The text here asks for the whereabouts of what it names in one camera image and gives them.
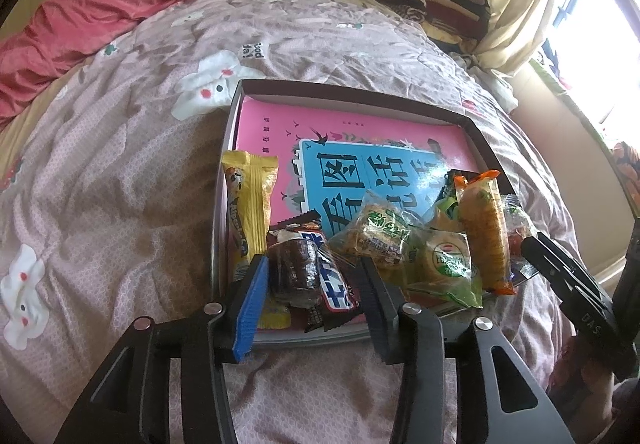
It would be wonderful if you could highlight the window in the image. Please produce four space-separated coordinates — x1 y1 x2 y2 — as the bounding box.
542 0 640 145

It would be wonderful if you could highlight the pink book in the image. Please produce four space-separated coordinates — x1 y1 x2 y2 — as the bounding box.
227 96 501 325

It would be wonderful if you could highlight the dark round cake packet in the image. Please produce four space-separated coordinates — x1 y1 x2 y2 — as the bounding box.
267 229 326 309

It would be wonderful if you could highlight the clear cracker packet green label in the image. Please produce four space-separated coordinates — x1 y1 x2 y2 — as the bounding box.
327 191 426 269

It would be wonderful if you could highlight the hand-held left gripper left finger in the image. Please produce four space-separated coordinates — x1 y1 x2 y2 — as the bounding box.
52 254 271 444

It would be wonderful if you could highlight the brown chocolate bar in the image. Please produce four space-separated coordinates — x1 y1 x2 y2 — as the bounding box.
270 211 371 332

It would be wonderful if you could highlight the round cake packet green label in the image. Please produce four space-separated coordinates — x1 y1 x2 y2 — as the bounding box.
405 226 483 309

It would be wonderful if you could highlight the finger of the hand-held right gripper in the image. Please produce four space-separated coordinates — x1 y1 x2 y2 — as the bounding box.
521 233 614 315

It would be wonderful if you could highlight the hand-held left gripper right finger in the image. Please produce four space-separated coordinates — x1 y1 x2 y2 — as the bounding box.
356 258 576 444

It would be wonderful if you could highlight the shallow dark cardboard box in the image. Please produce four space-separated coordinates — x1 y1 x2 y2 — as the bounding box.
210 78 538 350

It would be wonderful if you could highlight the white cloth heap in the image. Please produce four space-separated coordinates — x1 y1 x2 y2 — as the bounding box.
452 51 518 112

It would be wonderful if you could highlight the printed lilac blanket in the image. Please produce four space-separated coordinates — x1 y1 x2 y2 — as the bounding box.
0 0 581 444

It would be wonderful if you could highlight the orange noodle snack packet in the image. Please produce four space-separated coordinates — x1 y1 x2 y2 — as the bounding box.
452 169 516 295

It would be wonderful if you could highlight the clear packet red snack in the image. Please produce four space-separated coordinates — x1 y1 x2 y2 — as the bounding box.
500 194 538 275

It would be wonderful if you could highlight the yellow wafer bar packet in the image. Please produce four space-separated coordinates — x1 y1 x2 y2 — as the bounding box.
221 150 293 329

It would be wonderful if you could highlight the patterned cushion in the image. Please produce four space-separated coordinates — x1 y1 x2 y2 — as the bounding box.
607 140 640 219

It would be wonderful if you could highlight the dark green snack packet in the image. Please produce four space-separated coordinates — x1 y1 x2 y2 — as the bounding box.
437 171 468 219

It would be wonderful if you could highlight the pink quilt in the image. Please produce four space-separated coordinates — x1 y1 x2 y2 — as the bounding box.
0 0 205 129

